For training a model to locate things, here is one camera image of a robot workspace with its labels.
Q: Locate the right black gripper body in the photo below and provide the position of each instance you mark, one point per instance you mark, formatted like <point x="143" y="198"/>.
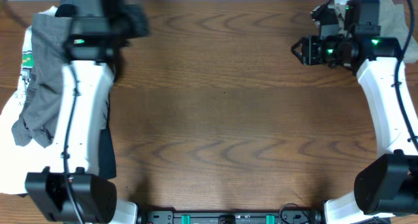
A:
<point x="321" y="51"/>

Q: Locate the grey shorts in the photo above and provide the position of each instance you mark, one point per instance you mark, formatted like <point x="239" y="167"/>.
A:
<point x="38" y="119"/>

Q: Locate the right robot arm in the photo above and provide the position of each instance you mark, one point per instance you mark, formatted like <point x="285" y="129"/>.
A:
<point x="388" y="186"/>

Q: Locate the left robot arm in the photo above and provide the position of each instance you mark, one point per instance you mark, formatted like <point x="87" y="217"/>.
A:
<point x="73" y="191"/>

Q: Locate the khaki folded shorts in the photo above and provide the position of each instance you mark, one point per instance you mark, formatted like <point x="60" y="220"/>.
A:
<point x="391" y="19"/>

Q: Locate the black shorts red waistband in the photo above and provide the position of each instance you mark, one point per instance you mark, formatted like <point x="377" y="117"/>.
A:
<point x="106" y="155"/>

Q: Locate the white printed t-shirt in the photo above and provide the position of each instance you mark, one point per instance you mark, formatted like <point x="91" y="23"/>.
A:
<point x="17" y="161"/>

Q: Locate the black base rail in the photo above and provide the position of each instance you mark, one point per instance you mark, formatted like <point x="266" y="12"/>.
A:
<point x="287" y="214"/>

